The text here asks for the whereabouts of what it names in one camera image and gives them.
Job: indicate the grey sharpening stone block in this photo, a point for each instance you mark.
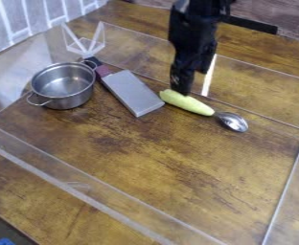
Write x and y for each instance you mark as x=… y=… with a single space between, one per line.
x=129 y=90

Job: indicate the silver metal pot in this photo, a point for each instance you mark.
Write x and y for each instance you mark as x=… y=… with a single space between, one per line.
x=62 y=86

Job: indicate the clear acrylic corner bracket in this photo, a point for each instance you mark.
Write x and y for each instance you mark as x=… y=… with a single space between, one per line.
x=80 y=45

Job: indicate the yellow handled metal spoon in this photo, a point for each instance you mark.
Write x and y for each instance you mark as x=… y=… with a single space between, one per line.
x=231 y=120

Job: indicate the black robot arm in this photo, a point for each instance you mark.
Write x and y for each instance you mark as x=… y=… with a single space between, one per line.
x=188 y=4

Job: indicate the blue object at corner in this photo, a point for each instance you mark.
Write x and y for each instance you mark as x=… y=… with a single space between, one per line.
x=5 y=241

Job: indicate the black bar on table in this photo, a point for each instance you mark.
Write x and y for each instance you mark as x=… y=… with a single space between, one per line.
x=250 y=24

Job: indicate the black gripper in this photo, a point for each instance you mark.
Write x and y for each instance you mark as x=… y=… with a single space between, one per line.
x=191 y=34

